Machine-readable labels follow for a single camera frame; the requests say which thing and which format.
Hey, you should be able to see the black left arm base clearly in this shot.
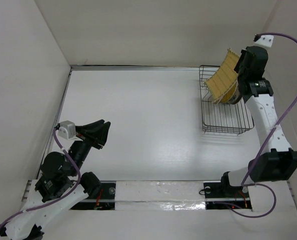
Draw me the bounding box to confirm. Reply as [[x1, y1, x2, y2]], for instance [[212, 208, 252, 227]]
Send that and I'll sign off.
[[71, 181, 117, 211]]

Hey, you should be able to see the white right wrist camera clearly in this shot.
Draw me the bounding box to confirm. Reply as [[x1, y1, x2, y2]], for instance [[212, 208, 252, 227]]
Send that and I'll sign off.
[[253, 34, 274, 49]]

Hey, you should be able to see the round bamboo tray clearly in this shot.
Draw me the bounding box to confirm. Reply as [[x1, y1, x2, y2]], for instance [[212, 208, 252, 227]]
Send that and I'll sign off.
[[220, 81, 239, 104]]

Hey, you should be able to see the grey wire dish rack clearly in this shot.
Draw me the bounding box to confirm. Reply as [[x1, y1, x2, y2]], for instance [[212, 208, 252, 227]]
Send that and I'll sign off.
[[198, 65, 255, 135]]

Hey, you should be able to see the square bamboo mat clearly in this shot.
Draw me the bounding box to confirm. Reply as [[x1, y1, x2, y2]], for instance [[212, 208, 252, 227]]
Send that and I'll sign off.
[[205, 48, 240, 104]]

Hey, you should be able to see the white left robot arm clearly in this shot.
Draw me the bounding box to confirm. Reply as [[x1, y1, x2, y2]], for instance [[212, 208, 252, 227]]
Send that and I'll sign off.
[[0, 119, 111, 240]]

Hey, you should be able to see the blue and white floral plate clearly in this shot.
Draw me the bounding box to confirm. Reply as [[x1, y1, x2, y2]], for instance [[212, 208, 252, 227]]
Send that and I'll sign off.
[[226, 84, 242, 105]]

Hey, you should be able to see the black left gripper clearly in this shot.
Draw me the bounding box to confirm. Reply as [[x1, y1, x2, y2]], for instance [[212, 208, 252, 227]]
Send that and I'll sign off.
[[69, 118, 111, 175]]

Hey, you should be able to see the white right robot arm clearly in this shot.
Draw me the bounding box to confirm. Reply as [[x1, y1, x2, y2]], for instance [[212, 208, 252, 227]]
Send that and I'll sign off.
[[219, 46, 297, 197]]

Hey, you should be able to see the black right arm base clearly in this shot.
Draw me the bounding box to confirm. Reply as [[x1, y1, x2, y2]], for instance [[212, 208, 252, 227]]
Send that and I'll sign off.
[[198, 181, 252, 210]]

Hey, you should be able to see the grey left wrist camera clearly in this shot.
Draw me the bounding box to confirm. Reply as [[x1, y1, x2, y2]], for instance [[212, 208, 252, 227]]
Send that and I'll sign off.
[[55, 120, 76, 140]]

